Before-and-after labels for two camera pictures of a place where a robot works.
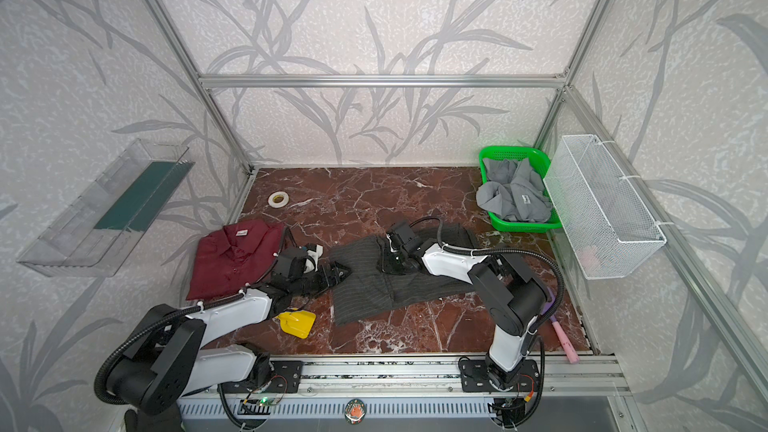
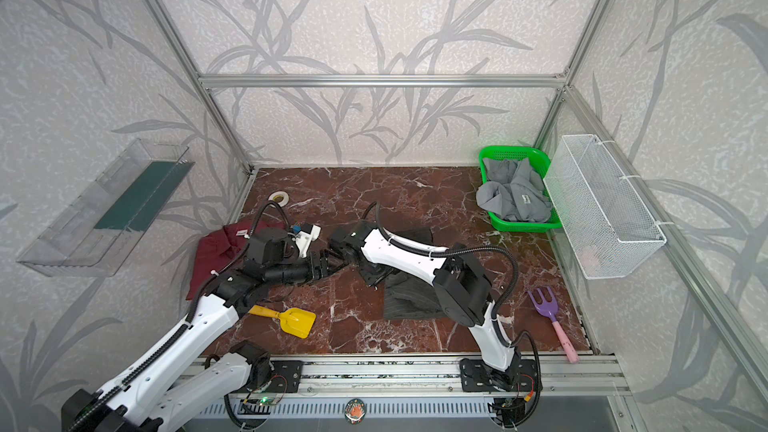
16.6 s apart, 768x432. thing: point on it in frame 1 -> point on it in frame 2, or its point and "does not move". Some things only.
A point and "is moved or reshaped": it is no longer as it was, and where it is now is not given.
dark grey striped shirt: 359,289 is moved or reshaped
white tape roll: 280,204 does not move
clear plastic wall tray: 100,226 does not move
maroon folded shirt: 233,257 does not move
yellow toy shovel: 298,324 does not move
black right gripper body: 395,258 -> 372,270
